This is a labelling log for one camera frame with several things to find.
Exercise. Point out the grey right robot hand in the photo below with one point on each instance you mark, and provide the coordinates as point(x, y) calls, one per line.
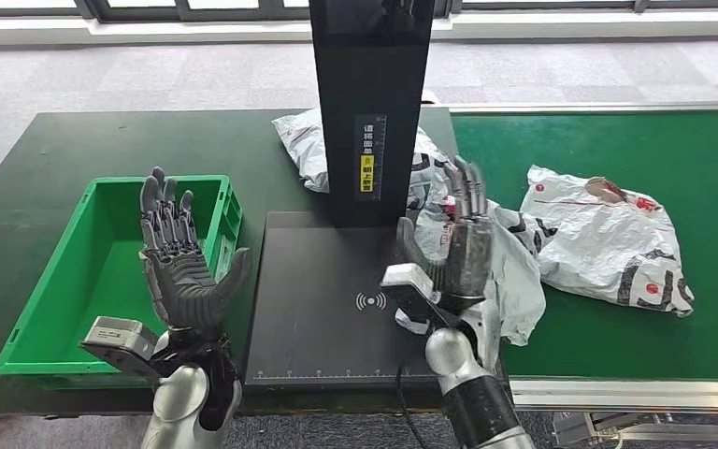
point(470, 260)

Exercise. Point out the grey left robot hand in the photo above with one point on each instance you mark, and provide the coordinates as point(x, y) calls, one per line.
point(182, 285)

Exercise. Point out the grey parcel bag red lettering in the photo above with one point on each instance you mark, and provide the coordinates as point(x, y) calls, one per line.
point(520, 279)

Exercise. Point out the white parcel bag brown tear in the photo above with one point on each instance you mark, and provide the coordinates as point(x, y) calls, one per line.
point(594, 241)

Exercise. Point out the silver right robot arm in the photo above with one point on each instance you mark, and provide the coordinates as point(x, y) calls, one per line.
point(476, 409)

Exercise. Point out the black inbound scanner machine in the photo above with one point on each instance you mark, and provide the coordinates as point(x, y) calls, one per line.
point(322, 334)

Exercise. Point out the green conveyor belt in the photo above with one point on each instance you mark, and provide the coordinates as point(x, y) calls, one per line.
point(582, 142)

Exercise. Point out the white parcel bag black print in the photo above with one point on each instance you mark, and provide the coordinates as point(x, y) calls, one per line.
point(300, 145)

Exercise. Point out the green plastic crate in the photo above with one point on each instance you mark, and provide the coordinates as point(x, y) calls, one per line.
point(74, 279)

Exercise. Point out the yellow black label strip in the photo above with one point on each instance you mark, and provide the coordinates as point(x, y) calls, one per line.
point(366, 180)

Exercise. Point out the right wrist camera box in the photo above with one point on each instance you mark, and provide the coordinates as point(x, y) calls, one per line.
point(405, 282)

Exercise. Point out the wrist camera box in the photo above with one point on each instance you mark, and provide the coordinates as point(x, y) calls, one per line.
point(117, 334)
point(405, 282)

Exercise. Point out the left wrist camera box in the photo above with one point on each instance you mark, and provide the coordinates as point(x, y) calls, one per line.
point(117, 334)

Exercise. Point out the dark window frame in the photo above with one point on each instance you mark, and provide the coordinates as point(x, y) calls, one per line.
point(210, 17)

